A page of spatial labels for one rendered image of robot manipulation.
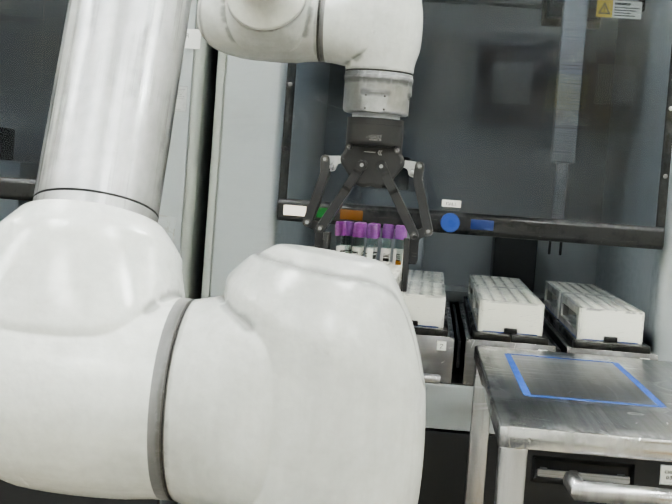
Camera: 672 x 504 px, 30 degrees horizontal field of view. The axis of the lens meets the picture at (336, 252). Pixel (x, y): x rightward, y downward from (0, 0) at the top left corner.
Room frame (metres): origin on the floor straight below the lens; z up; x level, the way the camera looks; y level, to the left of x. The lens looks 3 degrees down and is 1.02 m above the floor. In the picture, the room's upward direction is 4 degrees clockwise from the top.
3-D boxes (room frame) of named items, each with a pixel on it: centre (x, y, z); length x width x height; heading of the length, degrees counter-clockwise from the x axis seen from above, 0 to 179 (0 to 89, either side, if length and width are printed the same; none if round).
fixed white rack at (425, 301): (2.09, -0.14, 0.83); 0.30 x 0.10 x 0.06; 176
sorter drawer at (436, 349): (2.22, -0.15, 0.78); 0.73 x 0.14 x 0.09; 176
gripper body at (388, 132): (1.66, -0.04, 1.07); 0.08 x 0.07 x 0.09; 85
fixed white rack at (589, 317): (2.06, -0.44, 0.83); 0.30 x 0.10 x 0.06; 176
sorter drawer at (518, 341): (2.21, -0.30, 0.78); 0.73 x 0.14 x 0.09; 176
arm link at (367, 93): (1.66, -0.04, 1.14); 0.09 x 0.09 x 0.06
